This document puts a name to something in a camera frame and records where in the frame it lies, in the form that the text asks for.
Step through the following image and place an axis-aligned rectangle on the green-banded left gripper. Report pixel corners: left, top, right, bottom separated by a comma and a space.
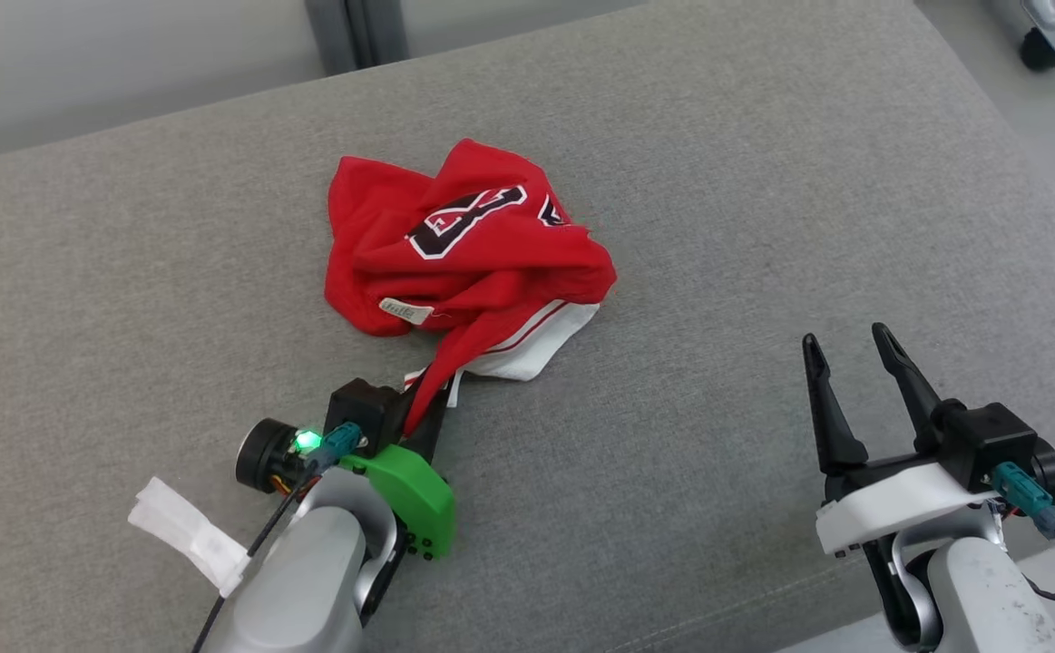
339, 390, 456, 560

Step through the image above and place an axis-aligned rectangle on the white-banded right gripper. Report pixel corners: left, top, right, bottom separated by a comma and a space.
802, 322, 1000, 556

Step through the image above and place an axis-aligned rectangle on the red jersey with white trim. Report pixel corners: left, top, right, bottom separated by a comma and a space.
324, 138, 619, 436

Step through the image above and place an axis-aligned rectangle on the black left gripper motor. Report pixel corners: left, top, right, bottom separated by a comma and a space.
235, 417, 310, 495

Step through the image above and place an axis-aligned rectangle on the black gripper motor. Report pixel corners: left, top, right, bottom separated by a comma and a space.
1031, 440, 1055, 509
235, 417, 310, 495

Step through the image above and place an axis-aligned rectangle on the black right gripper motor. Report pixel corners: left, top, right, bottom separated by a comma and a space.
1031, 440, 1055, 509

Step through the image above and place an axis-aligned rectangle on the grey fabric sofa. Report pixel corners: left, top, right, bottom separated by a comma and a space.
0, 0, 1055, 653

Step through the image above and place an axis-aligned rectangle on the white tape tag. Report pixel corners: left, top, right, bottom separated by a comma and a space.
128, 476, 251, 598

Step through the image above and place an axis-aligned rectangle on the grey leg with black caster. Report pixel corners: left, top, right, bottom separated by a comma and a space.
985, 0, 1055, 72

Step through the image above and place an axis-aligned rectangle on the right arm cable, teal plug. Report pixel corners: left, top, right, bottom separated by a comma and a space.
990, 463, 1055, 604

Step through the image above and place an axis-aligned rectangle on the dark grey vertical frame post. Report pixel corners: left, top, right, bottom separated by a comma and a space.
305, 0, 410, 75

